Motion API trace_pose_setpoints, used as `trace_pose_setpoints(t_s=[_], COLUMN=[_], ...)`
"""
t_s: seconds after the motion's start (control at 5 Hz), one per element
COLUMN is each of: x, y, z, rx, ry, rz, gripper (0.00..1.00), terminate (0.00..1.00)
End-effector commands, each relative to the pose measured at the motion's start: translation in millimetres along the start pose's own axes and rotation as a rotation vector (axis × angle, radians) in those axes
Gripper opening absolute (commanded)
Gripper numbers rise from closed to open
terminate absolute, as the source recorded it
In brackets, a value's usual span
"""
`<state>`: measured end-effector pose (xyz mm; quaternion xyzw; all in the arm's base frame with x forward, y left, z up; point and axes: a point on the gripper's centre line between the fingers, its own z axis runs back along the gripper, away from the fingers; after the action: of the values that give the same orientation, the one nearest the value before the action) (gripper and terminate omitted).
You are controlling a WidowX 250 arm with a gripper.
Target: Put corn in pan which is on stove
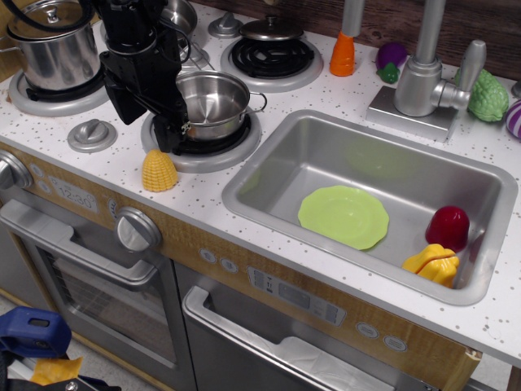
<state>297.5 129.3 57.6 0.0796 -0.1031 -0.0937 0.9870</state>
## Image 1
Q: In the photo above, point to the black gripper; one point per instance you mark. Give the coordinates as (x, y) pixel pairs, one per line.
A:
(141, 77)

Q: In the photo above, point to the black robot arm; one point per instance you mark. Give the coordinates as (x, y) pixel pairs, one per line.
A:
(128, 21)

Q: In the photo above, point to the yellow toy corn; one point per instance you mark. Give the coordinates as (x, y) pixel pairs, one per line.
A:
(158, 172)

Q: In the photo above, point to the front left stove burner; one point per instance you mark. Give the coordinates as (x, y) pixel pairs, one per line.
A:
(17, 92)

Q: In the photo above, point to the stove burner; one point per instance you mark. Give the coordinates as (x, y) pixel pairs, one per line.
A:
(17, 92)
(273, 66)
(207, 157)

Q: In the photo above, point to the small steel pan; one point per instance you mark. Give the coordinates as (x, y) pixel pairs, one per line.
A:
(217, 104)

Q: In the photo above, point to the front right stove burner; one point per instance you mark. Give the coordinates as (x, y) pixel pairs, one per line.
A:
(207, 157)

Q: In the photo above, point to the back right stove burner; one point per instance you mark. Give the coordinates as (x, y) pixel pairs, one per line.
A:
(273, 66)

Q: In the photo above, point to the silver countertop knob front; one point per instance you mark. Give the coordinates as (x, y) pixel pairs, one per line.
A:
(92, 136)

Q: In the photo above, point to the silver countertop knob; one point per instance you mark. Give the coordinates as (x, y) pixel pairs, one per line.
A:
(92, 136)
(225, 27)

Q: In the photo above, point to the steel pot back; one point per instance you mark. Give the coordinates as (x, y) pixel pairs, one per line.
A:
(181, 14)

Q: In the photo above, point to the silver oven knob right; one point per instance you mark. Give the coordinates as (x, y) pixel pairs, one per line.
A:
(135, 231)

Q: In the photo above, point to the silver oven knob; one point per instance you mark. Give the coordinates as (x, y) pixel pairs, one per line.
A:
(13, 172)
(135, 231)

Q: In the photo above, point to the large steel pot with lid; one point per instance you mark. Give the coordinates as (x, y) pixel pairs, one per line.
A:
(60, 52)

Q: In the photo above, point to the silver countertop knob back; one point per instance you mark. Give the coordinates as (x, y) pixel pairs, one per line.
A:
(225, 27)

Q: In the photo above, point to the silver sink basin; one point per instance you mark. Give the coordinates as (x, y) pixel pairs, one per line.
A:
(310, 150)

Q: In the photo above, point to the silver oven knob left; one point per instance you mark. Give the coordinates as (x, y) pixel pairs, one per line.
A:
(13, 172)

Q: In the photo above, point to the small dark pot lid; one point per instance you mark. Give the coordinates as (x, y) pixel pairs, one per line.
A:
(270, 29)

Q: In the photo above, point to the orange toy carrot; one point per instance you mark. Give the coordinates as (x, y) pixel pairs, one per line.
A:
(342, 62)

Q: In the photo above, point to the green plastic plate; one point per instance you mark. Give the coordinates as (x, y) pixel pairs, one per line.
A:
(348, 215)

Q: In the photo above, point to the silver pole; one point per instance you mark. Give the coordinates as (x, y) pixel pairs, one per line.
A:
(352, 17)

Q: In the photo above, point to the blue clamp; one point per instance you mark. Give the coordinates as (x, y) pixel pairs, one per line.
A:
(34, 333)

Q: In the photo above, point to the purple toy eggplant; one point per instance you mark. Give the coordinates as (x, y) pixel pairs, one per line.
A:
(388, 61)

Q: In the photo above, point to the yellow cloth piece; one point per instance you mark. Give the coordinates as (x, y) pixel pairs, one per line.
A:
(54, 370)

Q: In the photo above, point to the silver toy faucet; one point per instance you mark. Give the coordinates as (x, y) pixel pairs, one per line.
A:
(425, 104)

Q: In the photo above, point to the red toy cup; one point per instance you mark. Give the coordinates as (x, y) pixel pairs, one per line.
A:
(449, 227)

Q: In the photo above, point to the yellow toy pepper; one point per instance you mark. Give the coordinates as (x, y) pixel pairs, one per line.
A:
(436, 263)

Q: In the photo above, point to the green toy vegetable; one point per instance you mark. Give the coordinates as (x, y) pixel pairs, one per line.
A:
(489, 99)

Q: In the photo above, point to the purple striped toy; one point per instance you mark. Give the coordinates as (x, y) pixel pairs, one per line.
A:
(513, 119)

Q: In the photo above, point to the oven door with handle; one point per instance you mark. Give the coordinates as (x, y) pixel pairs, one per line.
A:
(126, 304)

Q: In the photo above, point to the dishwasher door with handle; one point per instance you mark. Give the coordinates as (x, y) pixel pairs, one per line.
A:
(238, 343)

